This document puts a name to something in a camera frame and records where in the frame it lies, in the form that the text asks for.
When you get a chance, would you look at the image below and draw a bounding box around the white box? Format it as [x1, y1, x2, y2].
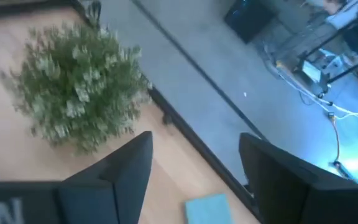
[301, 60, 323, 82]

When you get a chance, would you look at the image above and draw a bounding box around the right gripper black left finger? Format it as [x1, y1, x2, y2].
[57, 130, 154, 224]

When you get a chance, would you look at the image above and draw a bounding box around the green potted plant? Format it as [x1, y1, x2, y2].
[9, 18, 152, 155]

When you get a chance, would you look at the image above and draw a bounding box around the teal folded cloth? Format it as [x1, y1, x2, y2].
[184, 193, 236, 224]

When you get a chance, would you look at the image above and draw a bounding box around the black box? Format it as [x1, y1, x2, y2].
[224, 0, 276, 44]

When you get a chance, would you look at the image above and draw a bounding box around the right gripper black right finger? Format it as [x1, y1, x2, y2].
[238, 133, 358, 224]

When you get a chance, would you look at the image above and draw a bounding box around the person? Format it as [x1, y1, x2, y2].
[321, 0, 358, 30]

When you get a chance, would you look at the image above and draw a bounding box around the orange floor cable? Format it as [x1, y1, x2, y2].
[328, 111, 343, 166]

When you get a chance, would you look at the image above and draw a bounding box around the white floor cable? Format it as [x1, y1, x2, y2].
[277, 70, 358, 121]

